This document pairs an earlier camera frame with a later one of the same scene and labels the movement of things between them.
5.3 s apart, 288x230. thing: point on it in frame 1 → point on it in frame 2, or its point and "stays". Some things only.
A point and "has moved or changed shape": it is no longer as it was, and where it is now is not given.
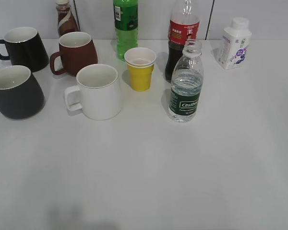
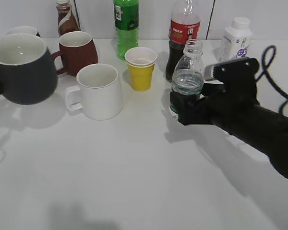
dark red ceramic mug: [77, 50] stays
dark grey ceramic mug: [17, 94] has moved or changed shape
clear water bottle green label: [186, 84] stays
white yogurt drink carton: [231, 51] stays
